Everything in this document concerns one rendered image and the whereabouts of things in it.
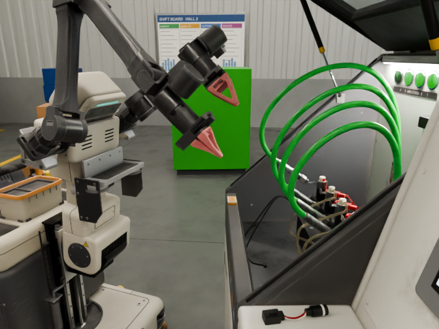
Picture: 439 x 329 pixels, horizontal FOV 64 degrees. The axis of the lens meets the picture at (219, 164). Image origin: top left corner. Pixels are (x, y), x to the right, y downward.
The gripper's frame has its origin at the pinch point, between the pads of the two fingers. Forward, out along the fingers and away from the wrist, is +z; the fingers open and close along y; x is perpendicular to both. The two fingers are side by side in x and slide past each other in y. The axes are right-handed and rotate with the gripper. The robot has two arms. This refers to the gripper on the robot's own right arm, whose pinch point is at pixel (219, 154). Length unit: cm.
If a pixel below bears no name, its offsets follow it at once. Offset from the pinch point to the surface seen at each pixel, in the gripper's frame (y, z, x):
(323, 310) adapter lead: 1.1, 33.2, -22.1
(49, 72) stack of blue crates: -312, -316, 516
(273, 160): 6.8, 10.7, 6.1
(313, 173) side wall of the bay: 3, 31, 50
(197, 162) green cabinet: -145, -3, 325
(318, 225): 7.5, 25.4, -7.7
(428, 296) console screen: 19, 33, -32
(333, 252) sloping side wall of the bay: 8.7, 27.6, -17.5
